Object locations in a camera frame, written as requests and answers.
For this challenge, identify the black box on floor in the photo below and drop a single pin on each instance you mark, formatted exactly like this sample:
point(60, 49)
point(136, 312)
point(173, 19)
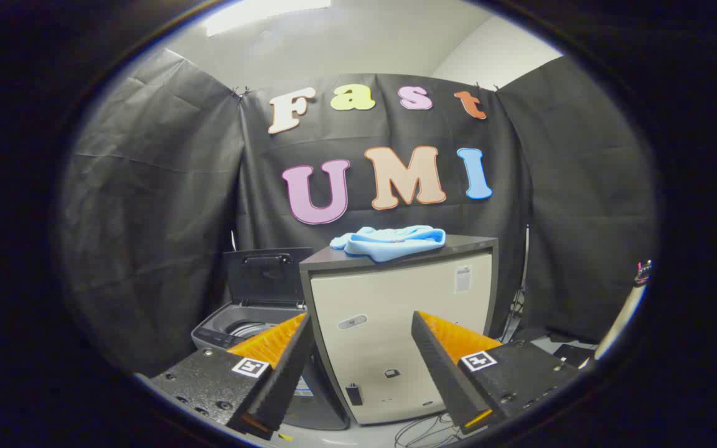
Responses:
point(573, 354)

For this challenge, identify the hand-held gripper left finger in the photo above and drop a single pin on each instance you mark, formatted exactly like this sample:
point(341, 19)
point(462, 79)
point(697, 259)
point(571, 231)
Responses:
point(284, 373)

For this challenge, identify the grey washing machine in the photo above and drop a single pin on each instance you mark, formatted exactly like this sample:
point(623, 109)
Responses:
point(221, 326)

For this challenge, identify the black backdrop cloth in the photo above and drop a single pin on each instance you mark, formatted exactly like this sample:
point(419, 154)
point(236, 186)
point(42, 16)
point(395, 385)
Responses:
point(178, 218)

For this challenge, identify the light blue garment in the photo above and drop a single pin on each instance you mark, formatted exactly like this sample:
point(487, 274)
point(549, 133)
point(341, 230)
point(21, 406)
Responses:
point(389, 242)

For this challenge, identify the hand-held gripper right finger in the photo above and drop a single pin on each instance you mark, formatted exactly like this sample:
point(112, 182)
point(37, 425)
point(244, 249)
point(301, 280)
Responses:
point(442, 373)

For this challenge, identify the thin metal stand pole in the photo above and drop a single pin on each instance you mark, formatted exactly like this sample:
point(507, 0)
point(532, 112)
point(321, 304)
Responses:
point(525, 261)

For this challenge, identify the beige cabinet with dark top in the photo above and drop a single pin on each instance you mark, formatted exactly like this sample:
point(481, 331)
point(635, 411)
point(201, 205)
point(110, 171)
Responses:
point(396, 311)

